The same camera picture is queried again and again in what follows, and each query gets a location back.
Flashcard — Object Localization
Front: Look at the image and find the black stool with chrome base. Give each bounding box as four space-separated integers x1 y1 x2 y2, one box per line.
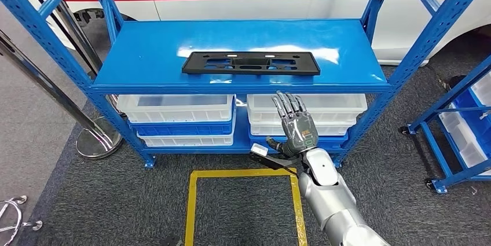
0 195 43 246

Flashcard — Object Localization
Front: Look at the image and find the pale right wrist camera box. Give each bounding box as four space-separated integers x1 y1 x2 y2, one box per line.
250 143 269 157

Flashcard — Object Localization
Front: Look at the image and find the black plastic plate frame part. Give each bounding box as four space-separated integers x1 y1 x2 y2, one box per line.
181 51 321 76

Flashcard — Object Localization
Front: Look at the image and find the blue steel shelf rack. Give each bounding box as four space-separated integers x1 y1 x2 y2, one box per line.
398 54 491 195
0 0 491 170

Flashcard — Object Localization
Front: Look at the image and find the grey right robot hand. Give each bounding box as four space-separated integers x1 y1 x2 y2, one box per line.
265 90 320 159

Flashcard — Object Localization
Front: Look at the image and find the white car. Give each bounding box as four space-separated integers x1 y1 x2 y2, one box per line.
15 0 491 67

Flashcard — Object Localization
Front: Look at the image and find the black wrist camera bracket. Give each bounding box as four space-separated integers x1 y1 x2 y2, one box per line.
248 152 304 179

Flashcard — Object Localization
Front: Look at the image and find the chrome stanchion post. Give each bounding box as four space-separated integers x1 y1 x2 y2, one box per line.
0 29 123 160
30 0 120 114

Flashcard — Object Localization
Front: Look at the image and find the yellow floor tape square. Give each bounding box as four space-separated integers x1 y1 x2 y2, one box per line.
184 167 309 246

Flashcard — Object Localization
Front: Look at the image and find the white plastic storage bin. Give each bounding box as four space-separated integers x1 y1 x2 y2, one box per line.
246 94 368 124
137 131 236 148
116 94 236 124
439 104 491 169
249 120 357 137
471 71 491 107

